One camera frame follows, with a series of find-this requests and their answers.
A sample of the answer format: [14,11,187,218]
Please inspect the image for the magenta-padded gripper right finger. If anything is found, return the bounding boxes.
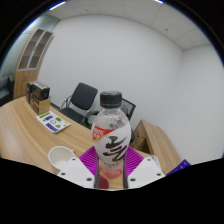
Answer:
[122,146,166,190]

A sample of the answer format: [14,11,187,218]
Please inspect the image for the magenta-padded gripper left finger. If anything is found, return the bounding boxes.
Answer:
[56,147,102,190]

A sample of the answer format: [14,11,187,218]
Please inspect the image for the clear pink drink bottle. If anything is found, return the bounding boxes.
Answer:
[90,90,132,180]

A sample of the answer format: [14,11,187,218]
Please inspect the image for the white paper cup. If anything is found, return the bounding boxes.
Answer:
[47,145,77,172]

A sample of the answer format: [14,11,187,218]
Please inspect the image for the wooden side desk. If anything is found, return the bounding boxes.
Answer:
[131,118,183,175]

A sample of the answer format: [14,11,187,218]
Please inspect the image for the white green printed leaflet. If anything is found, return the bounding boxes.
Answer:
[35,111,72,134]

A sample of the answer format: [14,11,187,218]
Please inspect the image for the black visitor chair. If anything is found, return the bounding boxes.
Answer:
[59,81,100,125]

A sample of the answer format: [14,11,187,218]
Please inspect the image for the black box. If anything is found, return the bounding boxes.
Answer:
[31,81,51,101]

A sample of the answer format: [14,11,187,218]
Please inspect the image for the black sofa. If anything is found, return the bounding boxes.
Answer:
[0,74,16,108]

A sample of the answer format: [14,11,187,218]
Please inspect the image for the wooden glass-door cabinet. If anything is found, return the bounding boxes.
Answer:
[12,27,56,100]

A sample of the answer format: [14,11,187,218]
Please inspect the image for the ceiling light panel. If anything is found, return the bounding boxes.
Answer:
[49,1,67,11]

